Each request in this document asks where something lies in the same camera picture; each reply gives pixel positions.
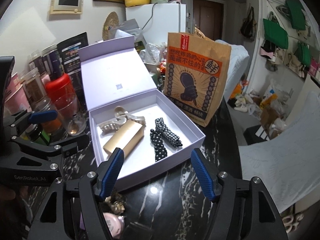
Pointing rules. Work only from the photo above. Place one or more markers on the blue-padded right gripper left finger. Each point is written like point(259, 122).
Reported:
point(54, 217)

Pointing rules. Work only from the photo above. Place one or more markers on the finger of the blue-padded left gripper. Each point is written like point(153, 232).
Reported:
point(69, 146)
point(42, 117)

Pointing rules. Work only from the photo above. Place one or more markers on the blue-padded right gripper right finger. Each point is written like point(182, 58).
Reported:
point(244, 208)

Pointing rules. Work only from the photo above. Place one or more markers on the gold pearl hair clip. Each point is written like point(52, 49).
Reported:
point(116, 202)

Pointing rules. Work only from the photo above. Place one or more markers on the pink round compact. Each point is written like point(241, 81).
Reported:
point(115, 224)

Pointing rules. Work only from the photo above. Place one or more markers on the gold rectangular case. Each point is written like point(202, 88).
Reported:
point(126, 138)

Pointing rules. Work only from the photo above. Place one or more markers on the black white polka-dot scrunchie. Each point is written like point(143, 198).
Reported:
point(156, 139)

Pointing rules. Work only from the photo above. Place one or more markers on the clear jar brown contents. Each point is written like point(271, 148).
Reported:
point(35, 90)

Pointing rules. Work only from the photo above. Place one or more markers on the clear drinking glass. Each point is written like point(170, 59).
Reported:
point(70, 114)

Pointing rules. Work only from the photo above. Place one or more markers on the red plastic container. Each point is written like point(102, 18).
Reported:
point(61, 91)

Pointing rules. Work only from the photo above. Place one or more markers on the beige hair claw clip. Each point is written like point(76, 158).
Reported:
point(122, 116)

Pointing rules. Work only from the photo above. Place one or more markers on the lavender open gift box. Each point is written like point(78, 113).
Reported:
point(113, 74)

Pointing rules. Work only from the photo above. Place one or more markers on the black printed box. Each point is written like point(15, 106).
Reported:
point(68, 51)

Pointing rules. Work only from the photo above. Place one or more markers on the dark gingham scrunchie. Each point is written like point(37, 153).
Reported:
point(167, 134)

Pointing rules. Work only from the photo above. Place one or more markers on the brown paper takeaway bag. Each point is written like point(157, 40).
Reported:
point(196, 75)

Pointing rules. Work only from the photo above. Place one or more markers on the white refrigerator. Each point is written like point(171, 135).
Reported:
point(157, 20)

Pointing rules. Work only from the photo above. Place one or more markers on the green tote bag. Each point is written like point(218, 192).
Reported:
point(274, 33)

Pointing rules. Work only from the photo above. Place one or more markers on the wall intercom panel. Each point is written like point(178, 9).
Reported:
point(73, 7)

